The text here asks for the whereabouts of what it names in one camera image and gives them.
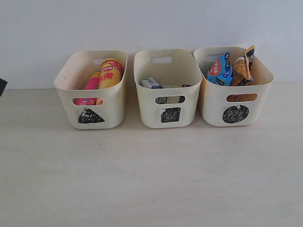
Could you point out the orange instant noodle packet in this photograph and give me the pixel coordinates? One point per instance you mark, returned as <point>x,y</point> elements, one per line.
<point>241,75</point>

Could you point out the middle cream plastic bin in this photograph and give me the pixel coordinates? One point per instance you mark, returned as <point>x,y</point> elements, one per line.
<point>171,68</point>

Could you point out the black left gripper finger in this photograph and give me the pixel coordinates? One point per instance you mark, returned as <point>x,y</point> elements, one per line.
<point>3,85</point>

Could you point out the left cream plastic bin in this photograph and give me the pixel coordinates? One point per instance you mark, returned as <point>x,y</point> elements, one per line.
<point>91,109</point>

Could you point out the yellow chips can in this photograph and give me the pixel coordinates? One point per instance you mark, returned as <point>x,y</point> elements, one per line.
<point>110,74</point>

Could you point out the blue instant noodle packet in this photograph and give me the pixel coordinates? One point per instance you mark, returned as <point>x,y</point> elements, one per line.
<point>221,72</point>

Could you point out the purple juice carton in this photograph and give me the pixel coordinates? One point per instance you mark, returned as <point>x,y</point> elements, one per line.
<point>182,97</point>

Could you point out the blue white milk carton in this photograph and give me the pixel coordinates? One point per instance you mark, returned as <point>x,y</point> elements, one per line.
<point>151,83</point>

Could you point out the right cream plastic bin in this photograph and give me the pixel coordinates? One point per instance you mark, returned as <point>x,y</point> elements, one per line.
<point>224,106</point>

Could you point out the cream plastic bin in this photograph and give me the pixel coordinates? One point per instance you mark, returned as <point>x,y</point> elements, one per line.
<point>91,109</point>
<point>224,106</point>
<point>171,68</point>

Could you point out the pink chips can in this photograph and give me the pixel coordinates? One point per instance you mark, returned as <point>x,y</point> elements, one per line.
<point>91,84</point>

